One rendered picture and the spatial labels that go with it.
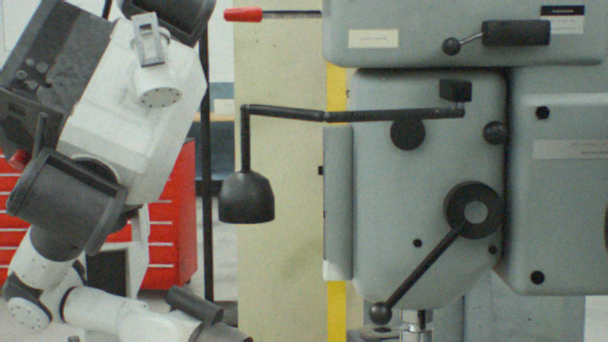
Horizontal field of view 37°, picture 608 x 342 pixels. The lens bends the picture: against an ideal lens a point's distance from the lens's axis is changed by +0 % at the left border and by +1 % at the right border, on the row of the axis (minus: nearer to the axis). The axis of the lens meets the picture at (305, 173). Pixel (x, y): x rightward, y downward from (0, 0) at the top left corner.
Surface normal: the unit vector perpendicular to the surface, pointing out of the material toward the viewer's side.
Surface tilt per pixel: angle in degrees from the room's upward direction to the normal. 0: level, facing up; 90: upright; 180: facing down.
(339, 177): 90
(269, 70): 90
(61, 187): 59
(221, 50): 90
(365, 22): 90
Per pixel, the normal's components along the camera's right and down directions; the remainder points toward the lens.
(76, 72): 0.33, -0.42
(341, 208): 0.03, 0.14
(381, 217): -0.44, 0.14
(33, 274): -0.37, 0.68
